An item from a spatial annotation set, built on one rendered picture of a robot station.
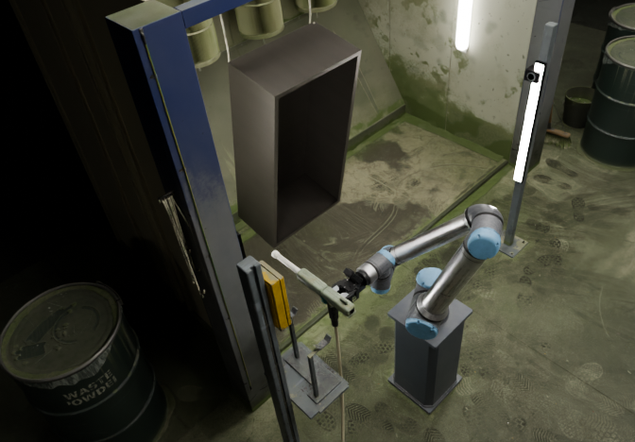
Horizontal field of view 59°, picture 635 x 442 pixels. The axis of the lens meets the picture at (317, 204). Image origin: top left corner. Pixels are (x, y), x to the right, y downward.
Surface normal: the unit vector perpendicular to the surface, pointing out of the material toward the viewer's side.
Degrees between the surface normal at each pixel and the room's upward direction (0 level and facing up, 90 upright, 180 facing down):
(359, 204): 0
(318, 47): 12
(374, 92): 57
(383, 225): 0
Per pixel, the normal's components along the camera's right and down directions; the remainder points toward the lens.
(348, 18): 0.53, -0.04
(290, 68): 0.07, -0.65
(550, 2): -0.73, 0.50
